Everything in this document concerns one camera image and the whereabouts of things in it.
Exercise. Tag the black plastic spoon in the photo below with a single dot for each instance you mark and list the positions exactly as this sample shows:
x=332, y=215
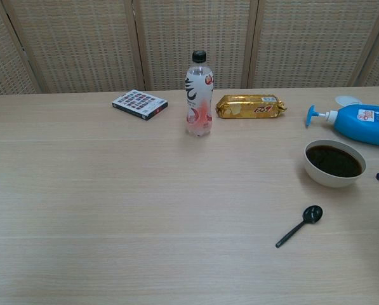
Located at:
x=313, y=213

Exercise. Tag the clear pink drink bottle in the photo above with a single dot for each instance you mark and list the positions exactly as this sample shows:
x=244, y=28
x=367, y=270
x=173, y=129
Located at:
x=199, y=105

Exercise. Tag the woven rattan folding screen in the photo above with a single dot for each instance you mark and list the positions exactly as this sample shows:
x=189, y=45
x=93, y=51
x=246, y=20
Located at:
x=189, y=41

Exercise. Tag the gold biscuit packet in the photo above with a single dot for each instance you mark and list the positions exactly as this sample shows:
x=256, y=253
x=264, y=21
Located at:
x=249, y=106

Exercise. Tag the white round disc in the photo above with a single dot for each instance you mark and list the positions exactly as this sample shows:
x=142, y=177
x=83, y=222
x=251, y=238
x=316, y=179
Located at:
x=347, y=99

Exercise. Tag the playing card box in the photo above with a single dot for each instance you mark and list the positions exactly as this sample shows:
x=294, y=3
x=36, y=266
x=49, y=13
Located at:
x=138, y=103

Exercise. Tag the white bowl with dark liquid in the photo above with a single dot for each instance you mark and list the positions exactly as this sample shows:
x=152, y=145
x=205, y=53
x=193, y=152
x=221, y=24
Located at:
x=333, y=163

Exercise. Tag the blue lotion pump bottle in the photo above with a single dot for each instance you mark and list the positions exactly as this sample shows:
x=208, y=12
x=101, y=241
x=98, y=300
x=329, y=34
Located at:
x=363, y=125

